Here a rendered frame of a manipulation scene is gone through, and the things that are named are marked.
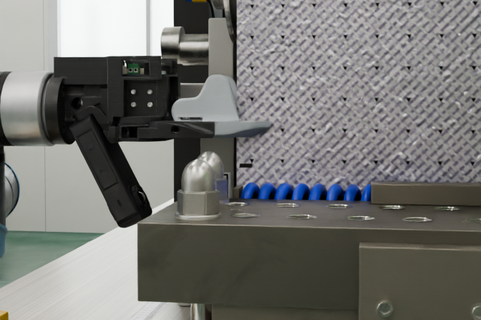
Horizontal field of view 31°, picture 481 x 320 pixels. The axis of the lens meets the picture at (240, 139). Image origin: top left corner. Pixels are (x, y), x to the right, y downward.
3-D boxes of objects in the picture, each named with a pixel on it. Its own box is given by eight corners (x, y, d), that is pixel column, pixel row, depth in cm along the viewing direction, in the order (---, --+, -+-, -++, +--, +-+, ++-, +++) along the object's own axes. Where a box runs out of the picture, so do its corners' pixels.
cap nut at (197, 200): (180, 212, 70) (180, 157, 70) (225, 214, 69) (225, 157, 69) (169, 219, 66) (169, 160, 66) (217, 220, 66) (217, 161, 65)
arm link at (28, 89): (1, 148, 83) (33, 143, 91) (46, 149, 83) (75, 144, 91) (-1, 69, 83) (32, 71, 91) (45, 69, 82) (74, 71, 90)
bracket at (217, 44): (183, 296, 98) (183, 21, 96) (240, 298, 97) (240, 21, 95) (173, 306, 93) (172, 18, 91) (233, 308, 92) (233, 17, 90)
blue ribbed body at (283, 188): (244, 216, 84) (244, 180, 83) (474, 221, 80) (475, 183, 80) (238, 221, 80) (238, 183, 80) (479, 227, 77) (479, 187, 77)
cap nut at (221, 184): (192, 198, 79) (192, 149, 79) (232, 200, 79) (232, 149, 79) (184, 203, 76) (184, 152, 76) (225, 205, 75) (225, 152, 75)
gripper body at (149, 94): (167, 55, 80) (42, 56, 82) (167, 147, 81) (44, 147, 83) (185, 58, 88) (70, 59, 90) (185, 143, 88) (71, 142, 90)
